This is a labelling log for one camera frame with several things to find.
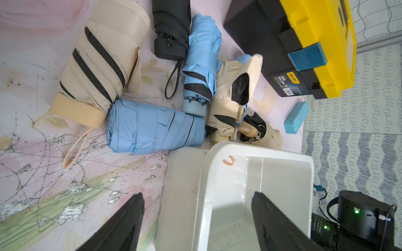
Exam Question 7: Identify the white plastic storage box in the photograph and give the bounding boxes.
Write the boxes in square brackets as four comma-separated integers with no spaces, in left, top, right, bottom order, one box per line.
[155,142,314,251]

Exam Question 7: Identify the beige umbrella black stripes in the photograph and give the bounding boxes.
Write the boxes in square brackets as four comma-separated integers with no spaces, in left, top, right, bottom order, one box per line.
[49,0,151,169]

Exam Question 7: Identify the beige umbrella behind box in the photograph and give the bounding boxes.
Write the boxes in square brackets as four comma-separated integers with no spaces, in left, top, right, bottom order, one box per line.
[237,112,283,150]

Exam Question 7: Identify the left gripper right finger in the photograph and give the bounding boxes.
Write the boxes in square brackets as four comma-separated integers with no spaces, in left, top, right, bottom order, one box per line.
[251,191,322,251]

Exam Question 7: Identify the black folded umbrella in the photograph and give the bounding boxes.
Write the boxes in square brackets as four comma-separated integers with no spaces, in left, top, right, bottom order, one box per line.
[152,0,191,96]

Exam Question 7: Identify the beige umbrella black lining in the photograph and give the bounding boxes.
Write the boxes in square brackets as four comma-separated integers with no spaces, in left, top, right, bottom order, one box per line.
[206,54,263,143]

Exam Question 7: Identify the pink floral table mat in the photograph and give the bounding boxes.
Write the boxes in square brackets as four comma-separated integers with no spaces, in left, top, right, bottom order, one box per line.
[1,1,168,251]

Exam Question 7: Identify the blue umbrella beside box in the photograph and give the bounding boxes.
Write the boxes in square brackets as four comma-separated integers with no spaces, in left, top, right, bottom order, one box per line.
[106,99,205,155]

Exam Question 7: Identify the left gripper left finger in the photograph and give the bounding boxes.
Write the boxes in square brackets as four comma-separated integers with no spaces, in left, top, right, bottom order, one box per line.
[78,193,144,251]

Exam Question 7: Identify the yellow black toolbox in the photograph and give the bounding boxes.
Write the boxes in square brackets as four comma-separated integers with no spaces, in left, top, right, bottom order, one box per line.
[224,0,357,99]

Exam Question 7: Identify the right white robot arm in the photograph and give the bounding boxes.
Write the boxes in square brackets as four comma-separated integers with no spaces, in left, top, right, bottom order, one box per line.
[311,190,400,251]

